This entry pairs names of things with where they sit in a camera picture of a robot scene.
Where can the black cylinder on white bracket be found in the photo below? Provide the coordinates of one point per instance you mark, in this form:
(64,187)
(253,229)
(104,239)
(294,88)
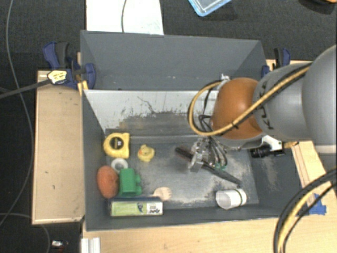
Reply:
(264,150)

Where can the long black tool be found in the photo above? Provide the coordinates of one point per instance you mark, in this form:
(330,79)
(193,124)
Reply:
(226,176)

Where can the pale wood board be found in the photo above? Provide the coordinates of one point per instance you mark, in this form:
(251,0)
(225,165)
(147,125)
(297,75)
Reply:
(59,151)

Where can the green toy block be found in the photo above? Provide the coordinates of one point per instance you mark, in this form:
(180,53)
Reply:
(129,182)

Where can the grey metal bin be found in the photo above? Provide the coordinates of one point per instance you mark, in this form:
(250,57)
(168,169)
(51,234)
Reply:
(168,62)

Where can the orange ball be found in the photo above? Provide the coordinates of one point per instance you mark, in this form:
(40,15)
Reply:
(106,181)

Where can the white plastic cup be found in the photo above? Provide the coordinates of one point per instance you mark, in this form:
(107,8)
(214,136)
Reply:
(230,198)

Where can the beige toy hand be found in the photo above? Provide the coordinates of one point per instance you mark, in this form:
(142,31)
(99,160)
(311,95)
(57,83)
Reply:
(163,193)

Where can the yellow tape measure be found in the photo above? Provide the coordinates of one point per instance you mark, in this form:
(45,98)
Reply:
(117,144)

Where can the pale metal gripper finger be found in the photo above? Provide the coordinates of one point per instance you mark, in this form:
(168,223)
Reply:
(198,166)
(192,161)

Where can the yellow rubber duck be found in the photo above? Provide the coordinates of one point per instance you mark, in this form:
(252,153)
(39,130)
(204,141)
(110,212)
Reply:
(145,153)

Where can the white tape roll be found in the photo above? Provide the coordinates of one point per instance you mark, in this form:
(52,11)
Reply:
(119,164)

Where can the green and white box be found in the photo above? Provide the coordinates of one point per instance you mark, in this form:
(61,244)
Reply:
(131,208)

